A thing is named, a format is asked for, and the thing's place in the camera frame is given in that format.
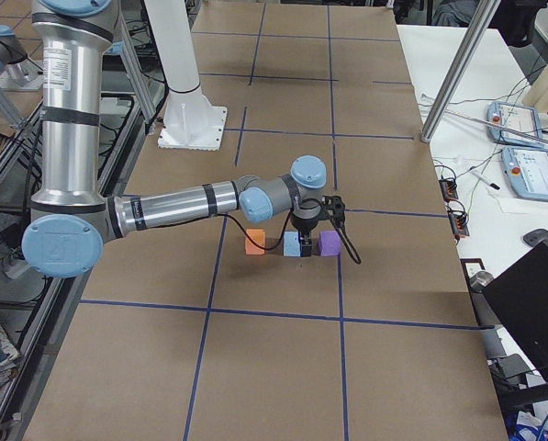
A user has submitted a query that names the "slanted metal rod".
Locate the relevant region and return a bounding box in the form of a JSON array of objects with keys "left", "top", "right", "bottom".
[{"left": 445, "top": 101, "right": 548, "bottom": 148}]

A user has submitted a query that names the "purple foam block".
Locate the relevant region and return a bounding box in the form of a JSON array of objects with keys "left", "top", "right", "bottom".
[{"left": 319, "top": 231, "right": 341, "bottom": 256}]

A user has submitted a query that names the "light blue foam block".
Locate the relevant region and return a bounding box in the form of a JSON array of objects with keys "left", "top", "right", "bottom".
[{"left": 283, "top": 231, "right": 301, "bottom": 257}]

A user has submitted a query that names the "upper teach pendant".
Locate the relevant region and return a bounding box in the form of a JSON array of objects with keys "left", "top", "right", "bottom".
[{"left": 486, "top": 101, "right": 543, "bottom": 148}]

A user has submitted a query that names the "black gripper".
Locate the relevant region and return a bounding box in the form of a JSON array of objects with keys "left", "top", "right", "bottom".
[{"left": 290, "top": 196, "right": 345, "bottom": 256}]

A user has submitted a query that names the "black monitor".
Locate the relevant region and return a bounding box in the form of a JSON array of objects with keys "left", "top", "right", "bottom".
[{"left": 483, "top": 241, "right": 548, "bottom": 381}]

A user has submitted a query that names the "orange foam block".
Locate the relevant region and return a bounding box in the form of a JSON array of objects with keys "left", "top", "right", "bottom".
[{"left": 245, "top": 229, "right": 266, "bottom": 255}]

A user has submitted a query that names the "lower teach pendant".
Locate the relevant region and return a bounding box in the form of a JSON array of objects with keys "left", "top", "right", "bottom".
[{"left": 501, "top": 146, "right": 548, "bottom": 202}]

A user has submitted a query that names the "metal cup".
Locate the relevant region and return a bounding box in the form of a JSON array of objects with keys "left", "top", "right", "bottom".
[{"left": 469, "top": 270, "right": 495, "bottom": 293}]

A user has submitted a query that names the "aluminium frame post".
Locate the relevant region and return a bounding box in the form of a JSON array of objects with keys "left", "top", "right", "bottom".
[{"left": 420, "top": 0, "right": 500, "bottom": 142}]

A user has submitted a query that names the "teach pendant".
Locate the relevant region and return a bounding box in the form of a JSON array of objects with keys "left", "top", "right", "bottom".
[
  {"left": 486, "top": 101, "right": 543, "bottom": 148},
  {"left": 501, "top": 146, "right": 548, "bottom": 202}
]

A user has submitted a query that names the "small black orange module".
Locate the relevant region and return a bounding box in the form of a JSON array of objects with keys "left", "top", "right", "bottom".
[{"left": 439, "top": 178, "right": 458, "bottom": 202}]

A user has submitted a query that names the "white pedestal column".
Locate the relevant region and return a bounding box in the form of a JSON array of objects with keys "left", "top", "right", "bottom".
[{"left": 144, "top": 0, "right": 228, "bottom": 151}]

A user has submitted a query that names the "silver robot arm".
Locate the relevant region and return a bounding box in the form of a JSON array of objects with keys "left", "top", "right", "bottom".
[
  {"left": 0, "top": 25, "right": 43, "bottom": 92},
  {"left": 22, "top": 1, "right": 346, "bottom": 278}
]

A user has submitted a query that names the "black marker pen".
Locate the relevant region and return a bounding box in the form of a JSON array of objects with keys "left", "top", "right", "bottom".
[{"left": 470, "top": 169, "right": 500, "bottom": 191}]

